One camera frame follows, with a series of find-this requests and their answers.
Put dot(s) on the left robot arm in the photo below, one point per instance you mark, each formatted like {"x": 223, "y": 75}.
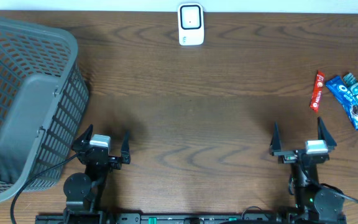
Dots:
{"x": 85, "y": 189}

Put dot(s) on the grey plastic shopping basket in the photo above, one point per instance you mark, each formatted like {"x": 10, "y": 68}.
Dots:
{"x": 43, "y": 98}

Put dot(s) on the red Nescafe stick packet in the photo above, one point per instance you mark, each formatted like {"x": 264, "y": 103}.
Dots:
{"x": 317, "y": 91}

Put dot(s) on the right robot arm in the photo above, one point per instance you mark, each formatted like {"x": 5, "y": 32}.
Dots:
{"x": 315, "y": 202}

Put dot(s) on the blue Oreo cookie pack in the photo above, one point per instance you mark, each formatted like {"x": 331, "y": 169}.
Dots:
{"x": 344, "y": 96}

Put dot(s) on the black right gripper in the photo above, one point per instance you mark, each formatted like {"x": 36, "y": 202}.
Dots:
{"x": 289, "y": 157}

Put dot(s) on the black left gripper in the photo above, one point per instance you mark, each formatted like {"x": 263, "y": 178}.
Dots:
{"x": 115, "y": 164}

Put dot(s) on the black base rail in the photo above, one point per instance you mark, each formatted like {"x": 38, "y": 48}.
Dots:
{"x": 136, "y": 218}

